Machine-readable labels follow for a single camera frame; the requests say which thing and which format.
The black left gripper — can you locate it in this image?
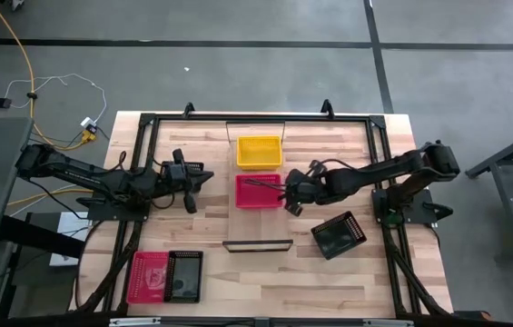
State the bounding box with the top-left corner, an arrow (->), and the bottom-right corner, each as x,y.
160,148 -> 215,214

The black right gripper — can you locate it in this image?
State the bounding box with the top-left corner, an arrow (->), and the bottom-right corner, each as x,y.
243,159 -> 330,218

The red plastic basket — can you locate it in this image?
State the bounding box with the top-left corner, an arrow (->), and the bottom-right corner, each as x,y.
126,251 -> 170,304
234,173 -> 284,211

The yellow plastic basket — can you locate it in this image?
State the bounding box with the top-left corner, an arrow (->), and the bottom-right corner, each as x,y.
236,135 -> 283,172

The black plastic basket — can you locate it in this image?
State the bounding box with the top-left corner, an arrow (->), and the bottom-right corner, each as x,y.
163,250 -> 204,304
310,210 -> 368,261

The white paper box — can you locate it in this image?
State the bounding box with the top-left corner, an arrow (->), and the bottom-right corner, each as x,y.
49,211 -> 94,268

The silver metal bar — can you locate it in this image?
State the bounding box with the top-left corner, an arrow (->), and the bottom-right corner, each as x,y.
108,316 -> 415,327

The black metal rig frame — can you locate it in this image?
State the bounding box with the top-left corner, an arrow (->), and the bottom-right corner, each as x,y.
72,112 -> 452,327

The thin white cable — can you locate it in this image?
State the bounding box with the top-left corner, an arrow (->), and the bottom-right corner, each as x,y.
4,72 -> 108,126

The black cable bundle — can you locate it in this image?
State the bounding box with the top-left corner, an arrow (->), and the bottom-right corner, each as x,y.
74,220 -> 146,314
380,224 -> 450,317

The yellow floor cable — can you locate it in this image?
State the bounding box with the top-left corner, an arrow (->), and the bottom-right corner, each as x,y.
0,0 -> 96,208

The black metal table frame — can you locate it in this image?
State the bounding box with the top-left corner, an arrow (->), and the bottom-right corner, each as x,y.
464,122 -> 513,273

